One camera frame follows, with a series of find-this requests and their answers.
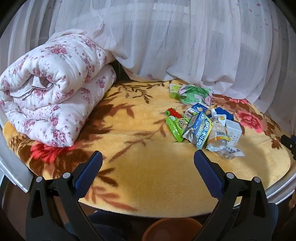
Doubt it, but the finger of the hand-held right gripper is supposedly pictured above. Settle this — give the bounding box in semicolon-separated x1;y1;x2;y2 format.
280;134;296;161

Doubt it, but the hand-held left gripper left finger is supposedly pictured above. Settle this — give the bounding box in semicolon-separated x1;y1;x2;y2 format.
26;150;103;241

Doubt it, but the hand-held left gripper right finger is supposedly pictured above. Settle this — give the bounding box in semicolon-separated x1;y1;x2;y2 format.
193;149;271;241

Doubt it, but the white printed label wrapper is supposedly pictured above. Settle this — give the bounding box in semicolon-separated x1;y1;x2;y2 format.
219;146;246;160

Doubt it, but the clear spout drink pouch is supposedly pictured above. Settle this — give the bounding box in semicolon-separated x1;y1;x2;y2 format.
205;108;232;152

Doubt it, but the blue yellow snack bag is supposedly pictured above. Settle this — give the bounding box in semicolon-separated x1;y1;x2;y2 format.
182;112;213;150

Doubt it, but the green snack packet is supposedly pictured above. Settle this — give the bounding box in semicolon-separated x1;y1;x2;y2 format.
166;115;193;142

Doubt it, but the dark blue packet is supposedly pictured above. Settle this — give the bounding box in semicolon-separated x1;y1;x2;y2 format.
207;106;234;121

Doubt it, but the brown bowl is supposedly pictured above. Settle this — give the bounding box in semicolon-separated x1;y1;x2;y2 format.
142;217;203;241

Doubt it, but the small green carton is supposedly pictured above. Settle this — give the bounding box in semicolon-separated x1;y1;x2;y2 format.
169;84;184;98

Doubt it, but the yellow floral plush blanket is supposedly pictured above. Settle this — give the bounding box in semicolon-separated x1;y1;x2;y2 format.
3;78;292;219

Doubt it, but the blue white milk carton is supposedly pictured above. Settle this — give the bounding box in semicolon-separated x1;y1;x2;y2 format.
184;102;210;118

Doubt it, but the red green toy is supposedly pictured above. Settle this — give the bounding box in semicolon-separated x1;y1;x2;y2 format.
165;107;186;117

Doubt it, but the crumpled green pink wrapper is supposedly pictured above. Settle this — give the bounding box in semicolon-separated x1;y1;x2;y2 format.
179;84;213;105

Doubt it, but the folded floral quilt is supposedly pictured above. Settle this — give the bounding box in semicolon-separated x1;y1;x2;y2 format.
0;30;117;148

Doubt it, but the white sheer curtain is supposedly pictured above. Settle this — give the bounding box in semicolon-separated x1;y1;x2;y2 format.
7;0;296;121

